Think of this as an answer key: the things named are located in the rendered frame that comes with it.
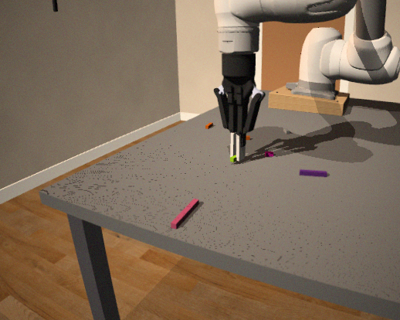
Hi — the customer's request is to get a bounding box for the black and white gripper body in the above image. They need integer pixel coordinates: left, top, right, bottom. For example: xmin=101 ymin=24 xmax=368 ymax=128
xmin=222 ymin=53 xmax=256 ymax=101

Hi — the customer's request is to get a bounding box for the pink rod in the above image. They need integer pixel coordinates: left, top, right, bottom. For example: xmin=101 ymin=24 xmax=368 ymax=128
xmin=171 ymin=199 xmax=199 ymax=229

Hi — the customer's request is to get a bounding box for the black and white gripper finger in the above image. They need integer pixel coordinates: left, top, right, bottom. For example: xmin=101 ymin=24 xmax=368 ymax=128
xmin=236 ymin=83 xmax=266 ymax=161
xmin=213 ymin=85 xmax=238 ymax=157

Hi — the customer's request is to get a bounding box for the purple rod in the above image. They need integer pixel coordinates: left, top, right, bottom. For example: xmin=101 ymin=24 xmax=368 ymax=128
xmin=300 ymin=169 xmax=327 ymax=177

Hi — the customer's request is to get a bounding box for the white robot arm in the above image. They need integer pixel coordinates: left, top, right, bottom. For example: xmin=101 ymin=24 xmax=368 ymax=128
xmin=214 ymin=0 xmax=400 ymax=100

